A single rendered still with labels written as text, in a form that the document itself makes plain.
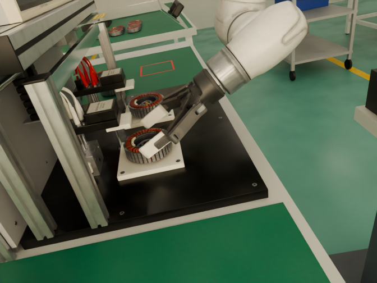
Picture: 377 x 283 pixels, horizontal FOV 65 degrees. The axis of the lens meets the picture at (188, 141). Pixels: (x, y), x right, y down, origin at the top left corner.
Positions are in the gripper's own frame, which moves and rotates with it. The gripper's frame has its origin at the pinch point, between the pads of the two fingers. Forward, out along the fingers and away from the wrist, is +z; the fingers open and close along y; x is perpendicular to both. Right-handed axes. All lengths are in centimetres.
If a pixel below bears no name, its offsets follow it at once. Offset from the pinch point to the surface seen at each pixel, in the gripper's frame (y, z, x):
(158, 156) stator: -5.2, -0.2, -3.5
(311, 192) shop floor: 53, -21, -106
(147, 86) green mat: 56, 5, -6
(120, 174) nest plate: -6.9, 8.2, -0.5
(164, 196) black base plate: -15.9, 1.0, -5.8
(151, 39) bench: 157, 3, -10
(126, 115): 1.1, 0.3, 6.4
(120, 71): 23.2, 0.0, 10.8
